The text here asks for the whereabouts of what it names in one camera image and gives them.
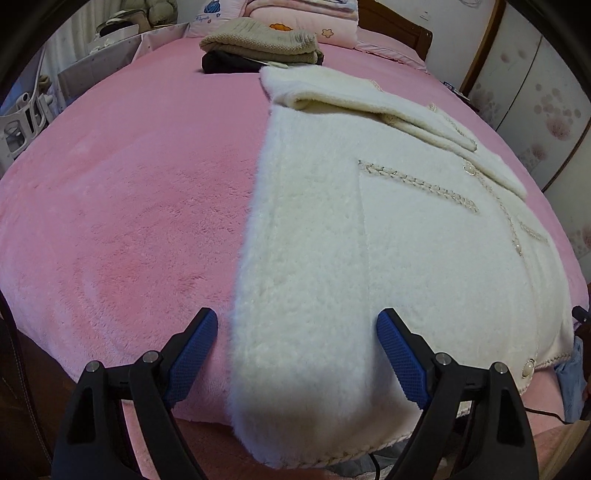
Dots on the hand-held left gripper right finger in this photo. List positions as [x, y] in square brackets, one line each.
[404, 360]

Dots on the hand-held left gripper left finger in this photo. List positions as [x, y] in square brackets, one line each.
[189, 360]

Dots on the white fuzzy cardigan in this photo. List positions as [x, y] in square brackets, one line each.
[323, 240]

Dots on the pink bed blanket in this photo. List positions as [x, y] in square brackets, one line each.
[115, 207]

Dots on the brown leather footboard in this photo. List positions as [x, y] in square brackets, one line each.
[23, 392]

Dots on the dark wooden nightstand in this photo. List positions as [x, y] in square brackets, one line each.
[457, 90]

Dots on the grey office chair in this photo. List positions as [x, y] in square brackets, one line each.
[23, 124]

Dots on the black folded garment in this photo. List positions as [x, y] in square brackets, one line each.
[231, 62]

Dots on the floral wardrobe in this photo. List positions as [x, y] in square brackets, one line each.
[540, 83]

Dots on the white bedside desk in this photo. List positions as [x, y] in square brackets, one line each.
[106, 60]

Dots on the flat pink pillow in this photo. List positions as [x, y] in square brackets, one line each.
[392, 48]

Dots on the beige knit folded sweater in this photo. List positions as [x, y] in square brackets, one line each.
[258, 41]

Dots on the wooden headboard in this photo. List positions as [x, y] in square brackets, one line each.
[392, 21]

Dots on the black bag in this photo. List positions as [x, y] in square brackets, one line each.
[115, 28]

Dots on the pink printed cushion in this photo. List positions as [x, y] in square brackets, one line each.
[212, 16]

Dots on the olive puffer jacket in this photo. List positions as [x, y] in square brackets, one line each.
[147, 7]

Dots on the pink folded quilt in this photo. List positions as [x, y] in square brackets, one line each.
[304, 14]

